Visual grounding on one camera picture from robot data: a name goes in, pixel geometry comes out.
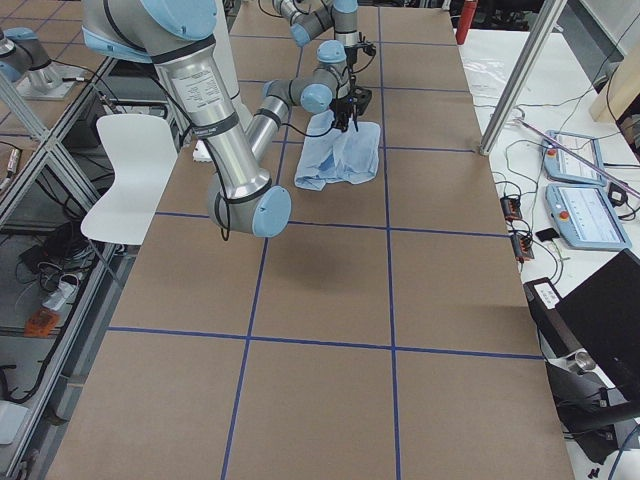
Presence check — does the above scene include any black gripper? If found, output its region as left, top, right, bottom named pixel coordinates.
left=330, top=85, right=373, bottom=133
left=345, top=40, right=376, bottom=75

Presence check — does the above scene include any light blue button shirt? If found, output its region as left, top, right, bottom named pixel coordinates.
left=294, top=111, right=381, bottom=191

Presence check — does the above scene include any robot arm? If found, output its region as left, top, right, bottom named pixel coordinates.
left=271, top=0, right=376, bottom=74
left=82, top=0, right=376, bottom=238

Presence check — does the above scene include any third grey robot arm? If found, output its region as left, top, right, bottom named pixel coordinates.
left=1, top=27, right=90, bottom=100

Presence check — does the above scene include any red cylinder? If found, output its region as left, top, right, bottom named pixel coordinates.
left=455, top=0, right=478, bottom=45

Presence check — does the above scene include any white chair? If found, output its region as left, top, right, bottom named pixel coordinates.
left=81, top=113, right=178, bottom=246

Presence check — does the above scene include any upper blue teach pendant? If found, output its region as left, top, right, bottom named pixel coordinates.
left=542, top=130, right=607, bottom=187

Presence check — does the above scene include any blue teach pendant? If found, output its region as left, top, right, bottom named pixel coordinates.
left=542, top=130, right=607, bottom=187
left=545, top=183, right=632, bottom=251

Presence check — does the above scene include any lower blue teach pendant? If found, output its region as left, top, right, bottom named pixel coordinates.
left=545, top=183, right=632, bottom=251

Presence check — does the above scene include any black laptop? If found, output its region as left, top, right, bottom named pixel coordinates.
left=556, top=249, right=639, bottom=400

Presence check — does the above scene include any orange box on floor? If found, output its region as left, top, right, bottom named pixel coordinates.
left=24, top=308, right=59, bottom=338

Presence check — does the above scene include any black monitor stand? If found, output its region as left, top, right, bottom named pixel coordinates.
left=546, top=363, right=639, bottom=465

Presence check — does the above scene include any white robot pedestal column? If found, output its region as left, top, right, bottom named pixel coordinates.
left=192, top=0, right=261, bottom=164

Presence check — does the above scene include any aluminium frame post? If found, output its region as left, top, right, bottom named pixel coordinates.
left=478, top=0, right=567, bottom=156

